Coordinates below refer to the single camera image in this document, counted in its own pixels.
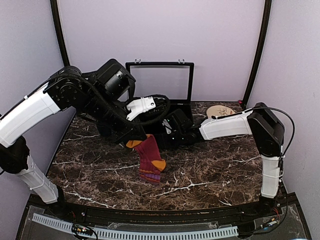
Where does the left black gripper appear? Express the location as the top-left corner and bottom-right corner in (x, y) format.
(80, 89), (148, 145)

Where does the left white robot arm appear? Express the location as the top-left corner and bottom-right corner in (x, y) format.
(0, 59), (170, 218)

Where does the black front rail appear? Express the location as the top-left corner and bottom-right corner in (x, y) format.
(46, 201), (275, 225)

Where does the right black frame post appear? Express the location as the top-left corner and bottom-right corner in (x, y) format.
(240, 0), (272, 109)

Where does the black frame post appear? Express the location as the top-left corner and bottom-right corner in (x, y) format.
(50, 0), (70, 67)
(240, 0), (272, 109)

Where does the left black frame post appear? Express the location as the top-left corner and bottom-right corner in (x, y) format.
(50, 0), (70, 67)

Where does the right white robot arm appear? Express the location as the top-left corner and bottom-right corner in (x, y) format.
(155, 102), (288, 217)

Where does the maroon orange purple sock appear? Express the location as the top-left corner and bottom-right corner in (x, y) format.
(126, 134), (167, 184)

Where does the white slotted cable duct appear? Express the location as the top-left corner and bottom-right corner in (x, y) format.
(32, 212), (239, 240)

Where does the black storage box with lid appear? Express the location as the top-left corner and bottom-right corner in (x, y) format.
(125, 61), (195, 135)

